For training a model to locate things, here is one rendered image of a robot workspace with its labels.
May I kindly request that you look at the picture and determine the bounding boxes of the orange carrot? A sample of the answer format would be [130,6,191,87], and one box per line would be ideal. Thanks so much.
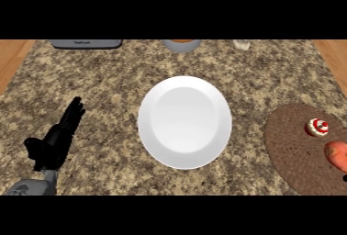
[324,140,347,174]

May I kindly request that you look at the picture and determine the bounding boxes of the white oval plate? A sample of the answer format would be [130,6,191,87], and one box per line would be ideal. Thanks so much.
[138,75,234,171]

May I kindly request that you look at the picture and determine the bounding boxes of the small white shaker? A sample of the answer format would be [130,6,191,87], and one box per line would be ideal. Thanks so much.
[232,39,253,50]

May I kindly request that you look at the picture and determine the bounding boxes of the grey bowl with orange contents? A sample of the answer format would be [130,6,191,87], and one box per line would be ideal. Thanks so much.
[163,39,203,54]

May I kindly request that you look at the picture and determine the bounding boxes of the red and white cupcake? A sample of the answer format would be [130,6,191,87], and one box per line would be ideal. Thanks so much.
[305,117,331,138]

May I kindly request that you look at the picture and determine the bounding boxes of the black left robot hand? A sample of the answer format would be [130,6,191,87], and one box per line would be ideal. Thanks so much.
[24,96,88,173]

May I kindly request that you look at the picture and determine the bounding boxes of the brown round placemat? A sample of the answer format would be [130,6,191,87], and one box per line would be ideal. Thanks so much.
[263,102,347,196]

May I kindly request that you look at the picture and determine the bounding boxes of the grey flat appliance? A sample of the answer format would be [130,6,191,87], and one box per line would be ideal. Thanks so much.
[51,39,125,50]

